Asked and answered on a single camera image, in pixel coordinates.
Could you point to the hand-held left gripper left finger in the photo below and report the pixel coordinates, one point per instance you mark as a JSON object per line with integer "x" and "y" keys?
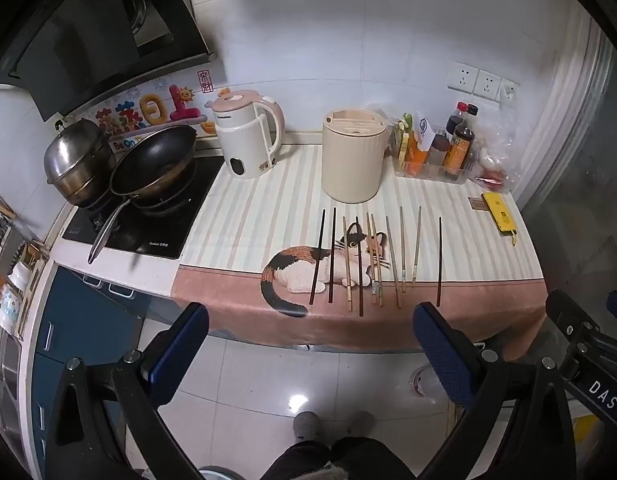
{"x": 181, "y": 350}

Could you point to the clear plastic bag red contents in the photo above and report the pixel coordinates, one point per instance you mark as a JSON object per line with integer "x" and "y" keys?
{"x": 494, "y": 157}

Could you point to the black range hood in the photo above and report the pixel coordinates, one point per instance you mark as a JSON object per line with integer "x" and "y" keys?
{"x": 63, "y": 50}

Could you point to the dark brown chopstick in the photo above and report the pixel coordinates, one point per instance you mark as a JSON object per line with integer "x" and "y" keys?
{"x": 359, "y": 265}

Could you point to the cluttered storage rack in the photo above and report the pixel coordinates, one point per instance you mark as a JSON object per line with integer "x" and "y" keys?
{"x": 8, "y": 280}

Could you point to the clear plastic tray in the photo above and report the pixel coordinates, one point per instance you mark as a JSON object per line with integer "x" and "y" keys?
{"x": 428, "y": 173}

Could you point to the pink white electric kettle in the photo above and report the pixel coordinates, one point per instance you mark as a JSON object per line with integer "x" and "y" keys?
{"x": 241, "y": 140}

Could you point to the yellow box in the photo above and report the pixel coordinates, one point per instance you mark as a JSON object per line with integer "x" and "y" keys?
{"x": 585, "y": 432}

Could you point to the light wooden chopstick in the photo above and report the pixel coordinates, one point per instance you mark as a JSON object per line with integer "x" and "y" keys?
{"x": 403, "y": 250}

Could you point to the colourful wall stickers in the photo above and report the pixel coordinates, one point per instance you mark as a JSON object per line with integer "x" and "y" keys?
{"x": 153, "y": 110}

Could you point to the dark sauce bottle black cap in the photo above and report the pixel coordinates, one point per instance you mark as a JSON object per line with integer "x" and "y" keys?
{"x": 472, "y": 112}

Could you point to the dark sauce bottle red cap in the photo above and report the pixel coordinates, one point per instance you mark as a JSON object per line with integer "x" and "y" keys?
{"x": 455, "y": 121}

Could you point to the brown card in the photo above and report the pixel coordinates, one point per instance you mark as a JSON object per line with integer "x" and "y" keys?
{"x": 475, "y": 202}

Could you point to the steel pot with lid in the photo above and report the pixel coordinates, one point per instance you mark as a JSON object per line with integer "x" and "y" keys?
{"x": 81, "y": 152}

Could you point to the orange label bottle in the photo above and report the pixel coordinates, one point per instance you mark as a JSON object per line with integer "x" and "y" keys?
{"x": 461, "y": 149}

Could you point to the grey slipper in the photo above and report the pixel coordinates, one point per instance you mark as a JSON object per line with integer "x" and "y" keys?
{"x": 307, "y": 425}
{"x": 361, "y": 421}

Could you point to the cat printed striped cloth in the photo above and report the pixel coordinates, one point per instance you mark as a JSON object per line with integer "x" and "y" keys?
{"x": 268, "y": 200}

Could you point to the yellow rectangular case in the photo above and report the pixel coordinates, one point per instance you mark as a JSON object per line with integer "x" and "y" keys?
{"x": 499, "y": 212}

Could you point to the yellow packet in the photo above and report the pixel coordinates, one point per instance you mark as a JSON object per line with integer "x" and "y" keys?
{"x": 402, "y": 147}

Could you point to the row of chopsticks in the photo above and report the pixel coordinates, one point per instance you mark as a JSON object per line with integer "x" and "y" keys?
{"x": 332, "y": 260}

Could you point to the cream ribbed utensil holder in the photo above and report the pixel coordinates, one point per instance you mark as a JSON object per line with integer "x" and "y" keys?
{"x": 356, "y": 160}

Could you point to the clear plastic cup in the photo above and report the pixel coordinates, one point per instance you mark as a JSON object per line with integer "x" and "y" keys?
{"x": 426, "y": 384}

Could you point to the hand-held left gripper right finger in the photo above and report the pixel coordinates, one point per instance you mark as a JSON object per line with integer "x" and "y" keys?
{"x": 446, "y": 355}

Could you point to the person's dark trousers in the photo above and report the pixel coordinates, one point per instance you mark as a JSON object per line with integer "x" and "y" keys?
{"x": 333, "y": 462}

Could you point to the orange white packet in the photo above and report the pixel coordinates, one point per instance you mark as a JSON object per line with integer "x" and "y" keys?
{"x": 421, "y": 145}

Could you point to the jar with brown lid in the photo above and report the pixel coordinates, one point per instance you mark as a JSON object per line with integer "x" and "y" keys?
{"x": 438, "y": 149}

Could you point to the white wall socket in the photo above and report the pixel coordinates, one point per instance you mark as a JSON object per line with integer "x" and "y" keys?
{"x": 461, "y": 76}
{"x": 488, "y": 85}
{"x": 508, "y": 92}

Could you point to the green packet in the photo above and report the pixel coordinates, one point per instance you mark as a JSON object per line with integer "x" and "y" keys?
{"x": 408, "y": 122}

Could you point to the blue cabinet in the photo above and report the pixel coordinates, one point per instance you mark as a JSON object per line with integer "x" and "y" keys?
{"x": 78, "y": 320}

